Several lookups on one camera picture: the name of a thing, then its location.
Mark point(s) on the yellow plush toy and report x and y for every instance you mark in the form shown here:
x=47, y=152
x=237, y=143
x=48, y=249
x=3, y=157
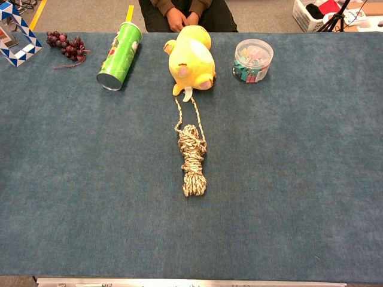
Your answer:
x=191, y=59

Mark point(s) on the clear tub of binder clips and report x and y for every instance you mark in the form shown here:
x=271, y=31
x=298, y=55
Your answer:
x=253, y=64

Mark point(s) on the blue-grey felt table mat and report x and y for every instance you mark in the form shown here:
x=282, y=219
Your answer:
x=89, y=179

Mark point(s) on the green chips can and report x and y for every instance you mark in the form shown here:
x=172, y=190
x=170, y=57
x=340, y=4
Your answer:
x=121, y=56

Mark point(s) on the seated person in dark clothes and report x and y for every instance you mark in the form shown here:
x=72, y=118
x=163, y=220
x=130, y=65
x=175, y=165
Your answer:
x=185, y=15

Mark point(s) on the dark red grape bunch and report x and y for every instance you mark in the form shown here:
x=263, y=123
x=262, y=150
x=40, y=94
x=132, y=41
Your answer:
x=67, y=46

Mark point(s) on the white plastic laundry basket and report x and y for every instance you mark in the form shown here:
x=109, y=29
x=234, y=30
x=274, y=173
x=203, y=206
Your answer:
x=309, y=15

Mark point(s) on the black tripod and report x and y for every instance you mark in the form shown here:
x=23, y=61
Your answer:
x=335, y=18

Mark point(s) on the blue white snake puzzle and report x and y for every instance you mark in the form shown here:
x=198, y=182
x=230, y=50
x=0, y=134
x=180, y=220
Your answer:
x=25, y=49

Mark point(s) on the yellow floor tape strip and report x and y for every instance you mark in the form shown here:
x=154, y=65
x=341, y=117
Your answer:
x=38, y=14

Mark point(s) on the aluminium table edge rail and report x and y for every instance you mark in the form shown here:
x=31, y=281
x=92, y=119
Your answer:
x=191, y=283

